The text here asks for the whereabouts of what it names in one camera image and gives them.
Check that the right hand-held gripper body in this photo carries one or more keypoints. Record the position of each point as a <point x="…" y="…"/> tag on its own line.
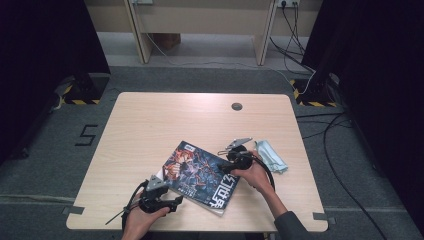
<point x="241" y="160"/>

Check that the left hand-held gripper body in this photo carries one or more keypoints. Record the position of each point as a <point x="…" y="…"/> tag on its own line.
<point x="154" y="184"/>

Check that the light blue face mask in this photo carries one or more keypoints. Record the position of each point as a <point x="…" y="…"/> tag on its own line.
<point x="270" y="156"/>

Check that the dark illustrated magazine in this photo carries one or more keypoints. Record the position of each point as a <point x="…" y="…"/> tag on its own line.
<point x="200" y="180"/>

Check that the person's right hand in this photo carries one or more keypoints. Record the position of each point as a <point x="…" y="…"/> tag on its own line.
<point x="256" y="176"/>

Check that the person's left hand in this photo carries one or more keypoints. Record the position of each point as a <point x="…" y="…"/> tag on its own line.
<point x="140" y="223"/>

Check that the round table grommet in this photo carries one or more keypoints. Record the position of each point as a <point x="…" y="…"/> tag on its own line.
<point x="236" y="106"/>

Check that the grey tape piece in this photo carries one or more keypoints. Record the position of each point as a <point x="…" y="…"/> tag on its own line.
<point x="73" y="210"/>
<point x="323" y="217"/>

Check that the black stand base striped tape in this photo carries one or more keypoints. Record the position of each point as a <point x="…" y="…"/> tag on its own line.
<point x="316" y="90"/>
<point x="86" y="88"/>

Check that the brown cardboard box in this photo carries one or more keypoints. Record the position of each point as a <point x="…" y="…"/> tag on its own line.
<point x="168" y="40"/>

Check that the beige wooden desk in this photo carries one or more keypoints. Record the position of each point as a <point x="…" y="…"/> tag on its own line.
<point x="200" y="18"/>

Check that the white power socket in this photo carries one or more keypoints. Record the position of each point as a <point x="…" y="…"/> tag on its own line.
<point x="290" y="2"/>

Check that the black curtain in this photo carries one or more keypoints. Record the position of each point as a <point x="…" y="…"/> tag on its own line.
<point x="40" y="50"/>
<point x="383" y="66"/>

